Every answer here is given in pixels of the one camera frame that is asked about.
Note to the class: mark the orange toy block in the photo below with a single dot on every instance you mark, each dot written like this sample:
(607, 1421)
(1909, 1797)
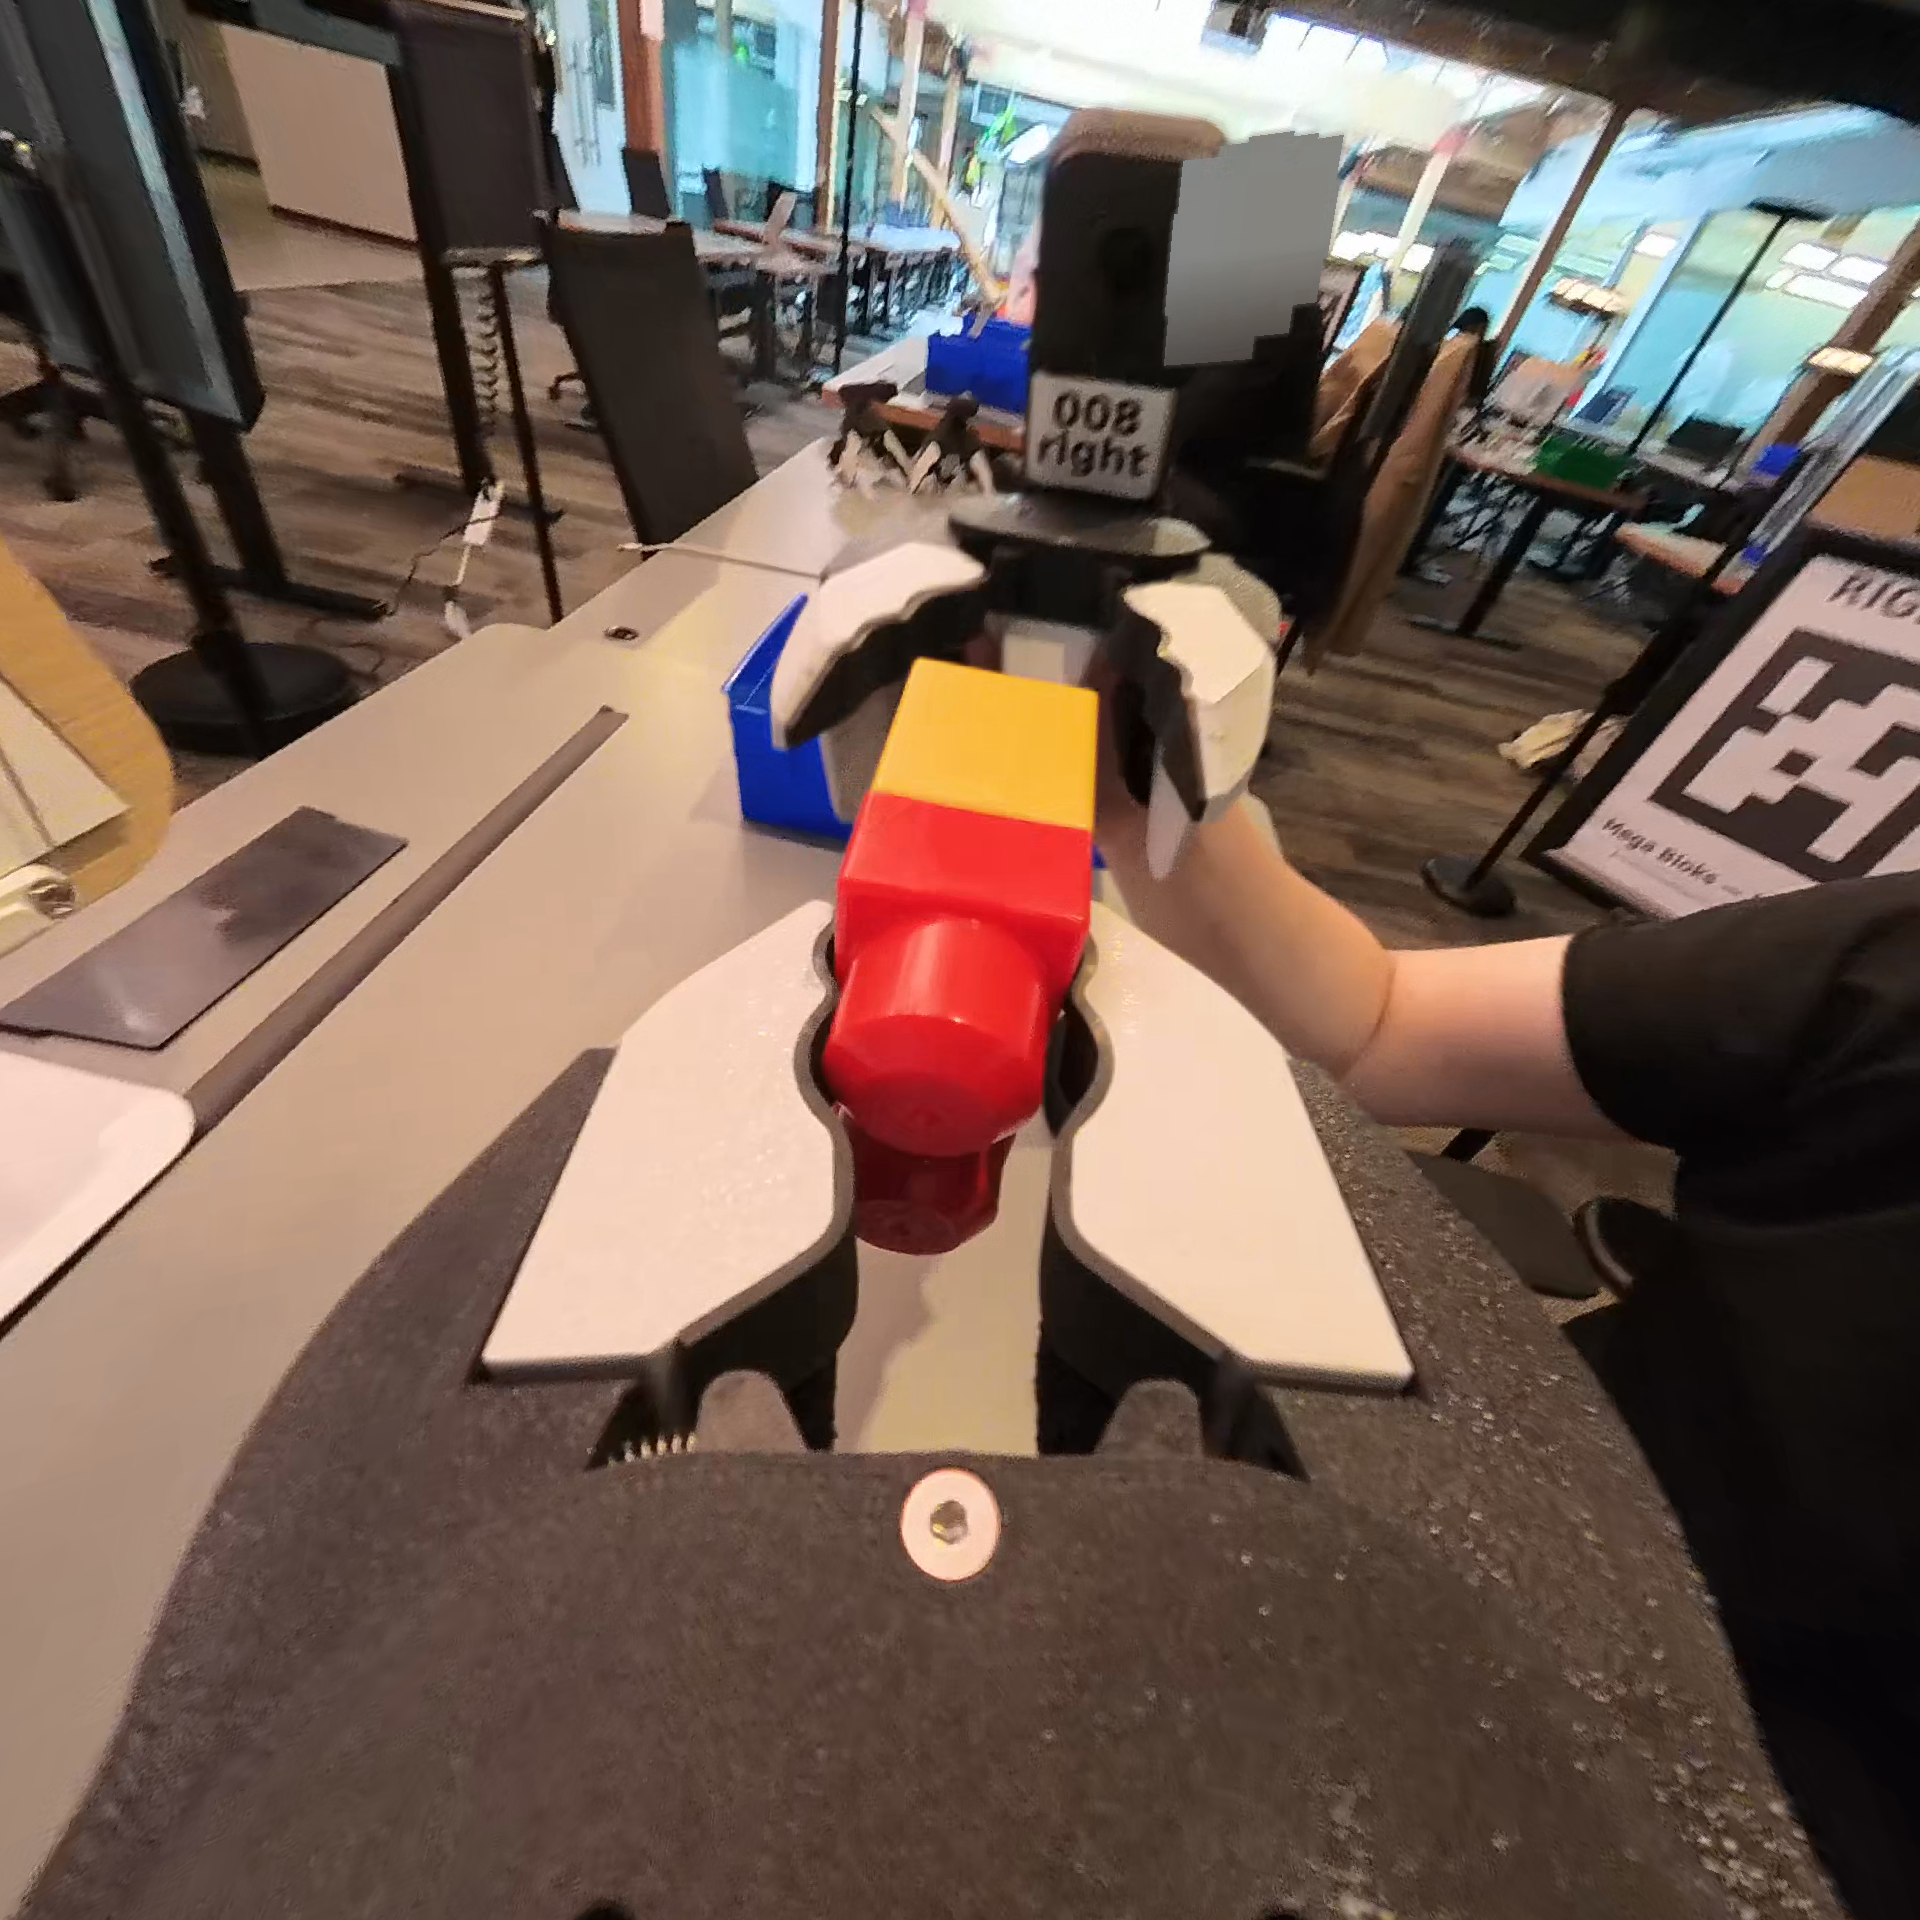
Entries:
(991, 751)

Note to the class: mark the dark metal desk plate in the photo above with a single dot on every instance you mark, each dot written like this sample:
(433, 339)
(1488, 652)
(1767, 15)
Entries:
(211, 922)

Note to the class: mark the white crumpled cloth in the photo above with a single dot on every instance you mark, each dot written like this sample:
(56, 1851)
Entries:
(1553, 742)

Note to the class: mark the person's right hand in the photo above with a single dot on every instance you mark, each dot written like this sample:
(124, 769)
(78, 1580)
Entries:
(1231, 914)

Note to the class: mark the dark display on stand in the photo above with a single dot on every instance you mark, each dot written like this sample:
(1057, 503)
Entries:
(104, 195)

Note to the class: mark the brown coat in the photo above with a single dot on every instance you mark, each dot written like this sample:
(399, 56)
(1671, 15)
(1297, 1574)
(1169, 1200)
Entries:
(1394, 480)

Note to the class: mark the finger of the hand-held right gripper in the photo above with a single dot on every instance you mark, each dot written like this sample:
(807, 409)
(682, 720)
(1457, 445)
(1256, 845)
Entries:
(1222, 674)
(871, 630)

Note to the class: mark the instruction sheet on board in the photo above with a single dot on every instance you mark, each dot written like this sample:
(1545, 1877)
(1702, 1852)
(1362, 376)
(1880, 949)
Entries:
(90, 720)

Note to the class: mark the small black tripod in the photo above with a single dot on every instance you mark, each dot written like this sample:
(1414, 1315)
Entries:
(867, 443)
(953, 451)

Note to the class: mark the white stand base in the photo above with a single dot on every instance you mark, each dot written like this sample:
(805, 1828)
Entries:
(74, 1170)

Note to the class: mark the small blue bin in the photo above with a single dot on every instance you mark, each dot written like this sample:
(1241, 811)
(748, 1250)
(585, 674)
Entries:
(975, 360)

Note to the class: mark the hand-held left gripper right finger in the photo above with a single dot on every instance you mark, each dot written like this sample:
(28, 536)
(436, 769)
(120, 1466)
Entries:
(1231, 1200)

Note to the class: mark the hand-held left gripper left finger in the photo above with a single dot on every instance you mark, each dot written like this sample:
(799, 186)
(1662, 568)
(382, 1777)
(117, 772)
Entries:
(674, 1185)

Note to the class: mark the black office chair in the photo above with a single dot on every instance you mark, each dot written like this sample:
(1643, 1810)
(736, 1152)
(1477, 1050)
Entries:
(645, 374)

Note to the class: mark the green bin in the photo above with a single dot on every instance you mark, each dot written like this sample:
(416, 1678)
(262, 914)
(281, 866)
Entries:
(1583, 458)

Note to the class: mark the black hanging box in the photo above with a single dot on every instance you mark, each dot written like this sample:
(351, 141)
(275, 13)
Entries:
(465, 120)

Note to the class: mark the black floor lamp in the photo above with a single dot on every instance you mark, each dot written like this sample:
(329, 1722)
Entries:
(1740, 301)

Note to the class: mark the tall brown-top desk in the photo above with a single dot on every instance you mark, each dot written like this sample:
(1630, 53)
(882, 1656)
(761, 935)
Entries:
(434, 301)

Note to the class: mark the adjacent grey desk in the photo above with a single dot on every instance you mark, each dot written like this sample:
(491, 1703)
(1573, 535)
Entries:
(764, 524)

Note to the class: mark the white power strip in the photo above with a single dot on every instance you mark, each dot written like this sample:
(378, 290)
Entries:
(472, 540)

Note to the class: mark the person's right forearm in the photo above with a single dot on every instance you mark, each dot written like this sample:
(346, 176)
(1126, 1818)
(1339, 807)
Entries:
(1470, 1020)

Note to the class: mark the framed marker sign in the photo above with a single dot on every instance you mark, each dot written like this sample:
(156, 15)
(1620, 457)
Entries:
(1785, 734)

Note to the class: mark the red two-stud toy block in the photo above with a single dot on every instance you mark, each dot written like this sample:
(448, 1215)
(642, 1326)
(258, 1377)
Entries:
(960, 900)

